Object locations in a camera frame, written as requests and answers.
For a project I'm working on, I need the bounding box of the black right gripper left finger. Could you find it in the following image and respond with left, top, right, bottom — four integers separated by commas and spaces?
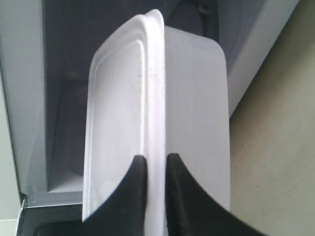
81, 155, 148, 236

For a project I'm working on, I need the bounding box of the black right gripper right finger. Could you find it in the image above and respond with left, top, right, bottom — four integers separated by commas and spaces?
165, 153, 258, 236

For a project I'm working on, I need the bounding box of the white lidded plastic container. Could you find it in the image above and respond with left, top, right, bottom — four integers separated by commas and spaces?
82, 9, 230, 236

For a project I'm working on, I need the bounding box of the white microwave door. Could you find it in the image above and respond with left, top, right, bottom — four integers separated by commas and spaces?
15, 204, 82, 236

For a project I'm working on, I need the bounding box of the white microwave oven body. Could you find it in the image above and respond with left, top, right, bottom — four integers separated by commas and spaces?
0, 0, 298, 207

